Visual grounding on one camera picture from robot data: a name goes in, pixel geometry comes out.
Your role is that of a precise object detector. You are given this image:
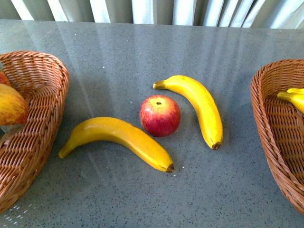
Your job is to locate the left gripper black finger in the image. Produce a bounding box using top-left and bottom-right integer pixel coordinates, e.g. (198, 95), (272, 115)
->
(0, 124), (25, 144)

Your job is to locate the red yellow apple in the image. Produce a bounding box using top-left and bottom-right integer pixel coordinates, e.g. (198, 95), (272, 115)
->
(0, 84), (29, 126)

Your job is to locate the long yellow banana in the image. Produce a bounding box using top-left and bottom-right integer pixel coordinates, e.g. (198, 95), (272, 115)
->
(58, 117), (174, 173)

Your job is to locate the red apple in basket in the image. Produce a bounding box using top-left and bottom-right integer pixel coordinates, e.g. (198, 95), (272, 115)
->
(0, 71), (11, 86)

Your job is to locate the left brown wicker basket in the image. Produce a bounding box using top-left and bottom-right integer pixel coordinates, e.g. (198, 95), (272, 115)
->
(0, 51), (69, 211)

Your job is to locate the brown wicker basket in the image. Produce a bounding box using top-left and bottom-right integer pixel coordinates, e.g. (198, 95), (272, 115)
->
(250, 59), (304, 213)
(0, 51), (69, 211)

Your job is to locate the right brown wicker basket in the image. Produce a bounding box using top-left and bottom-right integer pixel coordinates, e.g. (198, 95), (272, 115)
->
(250, 59), (304, 213)

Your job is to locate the white pleated curtain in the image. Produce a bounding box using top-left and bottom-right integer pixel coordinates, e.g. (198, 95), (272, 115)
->
(0, 0), (304, 29)

